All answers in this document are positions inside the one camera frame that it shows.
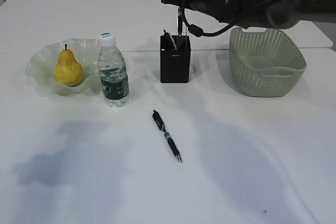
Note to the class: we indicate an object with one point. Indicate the black pen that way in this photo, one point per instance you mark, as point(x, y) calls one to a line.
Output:
point(179, 22)
point(161, 126)

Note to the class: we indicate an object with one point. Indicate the dark blue pen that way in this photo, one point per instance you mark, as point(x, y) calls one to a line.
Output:
point(170, 41)

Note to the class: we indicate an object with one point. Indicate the clear water bottle green label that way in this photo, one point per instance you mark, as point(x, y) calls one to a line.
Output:
point(113, 72)

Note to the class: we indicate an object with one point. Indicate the yellow pear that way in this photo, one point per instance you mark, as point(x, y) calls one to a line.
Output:
point(68, 70)

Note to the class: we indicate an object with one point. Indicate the black square pen holder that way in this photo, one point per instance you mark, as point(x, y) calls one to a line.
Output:
point(175, 65)

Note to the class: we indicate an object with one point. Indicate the green woven plastic basket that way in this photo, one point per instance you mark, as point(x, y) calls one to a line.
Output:
point(265, 64)

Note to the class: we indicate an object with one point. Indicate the green wavy glass plate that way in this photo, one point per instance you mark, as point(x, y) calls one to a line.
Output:
point(41, 67)

